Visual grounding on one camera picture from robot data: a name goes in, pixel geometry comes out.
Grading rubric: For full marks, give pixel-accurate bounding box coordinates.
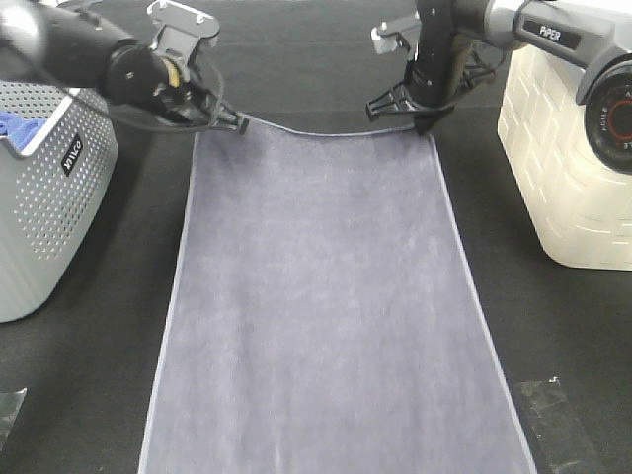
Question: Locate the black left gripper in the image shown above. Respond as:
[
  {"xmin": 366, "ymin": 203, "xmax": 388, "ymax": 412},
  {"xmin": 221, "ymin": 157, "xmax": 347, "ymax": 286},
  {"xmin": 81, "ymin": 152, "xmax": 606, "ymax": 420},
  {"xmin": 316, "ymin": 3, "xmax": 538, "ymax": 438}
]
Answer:
[{"xmin": 106, "ymin": 44, "xmax": 249, "ymax": 134}]

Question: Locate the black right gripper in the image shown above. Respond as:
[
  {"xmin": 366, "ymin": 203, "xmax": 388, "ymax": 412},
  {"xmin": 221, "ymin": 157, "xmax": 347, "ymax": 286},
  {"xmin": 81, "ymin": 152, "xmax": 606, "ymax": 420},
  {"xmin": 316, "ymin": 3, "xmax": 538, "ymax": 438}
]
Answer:
[{"xmin": 365, "ymin": 43, "xmax": 497, "ymax": 137}]

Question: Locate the grey microfibre towel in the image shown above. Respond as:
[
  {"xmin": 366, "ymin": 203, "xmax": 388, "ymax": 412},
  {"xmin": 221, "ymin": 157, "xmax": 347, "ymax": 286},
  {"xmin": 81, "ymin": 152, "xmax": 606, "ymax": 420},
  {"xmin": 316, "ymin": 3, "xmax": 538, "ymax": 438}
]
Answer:
[{"xmin": 138, "ymin": 120, "xmax": 535, "ymax": 473}]

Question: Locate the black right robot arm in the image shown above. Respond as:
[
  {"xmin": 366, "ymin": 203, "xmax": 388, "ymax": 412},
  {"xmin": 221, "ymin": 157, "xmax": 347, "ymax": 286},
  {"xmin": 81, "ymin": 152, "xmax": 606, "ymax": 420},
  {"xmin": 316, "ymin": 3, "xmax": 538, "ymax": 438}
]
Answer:
[{"xmin": 365, "ymin": 1, "xmax": 631, "ymax": 174}]

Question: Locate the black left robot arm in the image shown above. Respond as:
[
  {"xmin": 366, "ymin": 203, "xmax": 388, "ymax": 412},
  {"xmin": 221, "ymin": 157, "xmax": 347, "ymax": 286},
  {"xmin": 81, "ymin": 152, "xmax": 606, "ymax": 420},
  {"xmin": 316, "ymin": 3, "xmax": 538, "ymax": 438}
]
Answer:
[{"xmin": 1, "ymin": 1, "xmax": 248, "ymax": 133}]

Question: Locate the blue towel in basket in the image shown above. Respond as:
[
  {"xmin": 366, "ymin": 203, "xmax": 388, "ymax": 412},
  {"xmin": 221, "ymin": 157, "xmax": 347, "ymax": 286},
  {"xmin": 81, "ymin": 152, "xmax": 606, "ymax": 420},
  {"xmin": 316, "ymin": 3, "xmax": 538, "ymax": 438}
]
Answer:
[{"xmin": 0, "ymin": 111, "xmax": 46, "ymax": 151}]

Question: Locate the grey perforated laundry basket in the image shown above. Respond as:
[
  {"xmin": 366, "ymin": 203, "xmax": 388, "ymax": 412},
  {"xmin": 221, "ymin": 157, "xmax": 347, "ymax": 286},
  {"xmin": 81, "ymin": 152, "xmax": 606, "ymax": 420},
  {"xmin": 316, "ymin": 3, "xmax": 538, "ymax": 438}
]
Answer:
[{"xmin": 1, "ymin": 82, "xmax": 119, "ymax": 322}]

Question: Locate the cream plastic storage bin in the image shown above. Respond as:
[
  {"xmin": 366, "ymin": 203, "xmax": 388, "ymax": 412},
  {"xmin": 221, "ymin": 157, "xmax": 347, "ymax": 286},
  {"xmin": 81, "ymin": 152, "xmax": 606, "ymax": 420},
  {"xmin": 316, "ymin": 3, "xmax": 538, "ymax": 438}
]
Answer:
[{"xmin": 498, "ymin": 45, "xmax": 631, "ymax": 271}]

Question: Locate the clear tape strip left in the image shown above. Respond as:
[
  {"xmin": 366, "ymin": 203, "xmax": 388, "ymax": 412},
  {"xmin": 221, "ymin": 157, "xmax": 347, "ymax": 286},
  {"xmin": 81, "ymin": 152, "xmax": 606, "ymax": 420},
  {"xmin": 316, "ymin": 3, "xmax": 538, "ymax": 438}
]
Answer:
[{"xmin": 0, "ymin": 387, "xmax": 28, "ymax": 451}]

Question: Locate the clear tape strip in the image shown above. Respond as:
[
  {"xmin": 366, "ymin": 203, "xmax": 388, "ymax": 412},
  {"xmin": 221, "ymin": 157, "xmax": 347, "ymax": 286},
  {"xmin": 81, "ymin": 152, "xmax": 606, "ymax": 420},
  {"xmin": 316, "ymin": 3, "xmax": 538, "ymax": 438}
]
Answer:
[
  {"xmin": 513, "ymin": 377, "xmax": 605, "ymax": 473},
  {"xmin": 0, "ymin": 387, "xmax": 28, "ymax": 451}
]

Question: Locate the clear tape strip right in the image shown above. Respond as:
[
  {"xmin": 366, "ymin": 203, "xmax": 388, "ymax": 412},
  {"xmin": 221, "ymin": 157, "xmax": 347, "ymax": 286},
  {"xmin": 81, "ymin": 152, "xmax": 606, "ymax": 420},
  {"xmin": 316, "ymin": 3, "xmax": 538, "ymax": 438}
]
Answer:
[{"xmin": 513, "ymin": 377, "xmax": 605, "ymax": 473}]

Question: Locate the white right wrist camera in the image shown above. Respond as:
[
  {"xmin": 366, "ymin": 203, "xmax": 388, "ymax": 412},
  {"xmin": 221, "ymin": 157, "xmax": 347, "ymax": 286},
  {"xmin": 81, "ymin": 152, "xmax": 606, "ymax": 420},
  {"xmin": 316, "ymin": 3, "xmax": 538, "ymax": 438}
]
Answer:
[{"xmin": 370, "ymin": 13, "xmax": 422, "ymax": 60}]

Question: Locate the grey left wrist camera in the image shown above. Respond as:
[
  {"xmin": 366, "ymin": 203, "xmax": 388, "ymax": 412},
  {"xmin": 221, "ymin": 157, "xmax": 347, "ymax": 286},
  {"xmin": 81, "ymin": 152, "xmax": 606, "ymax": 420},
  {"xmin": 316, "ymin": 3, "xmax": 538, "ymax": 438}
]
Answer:
[{"xmin": 146, "ymin": 0, "xmax": 220, "ymax": 65}]

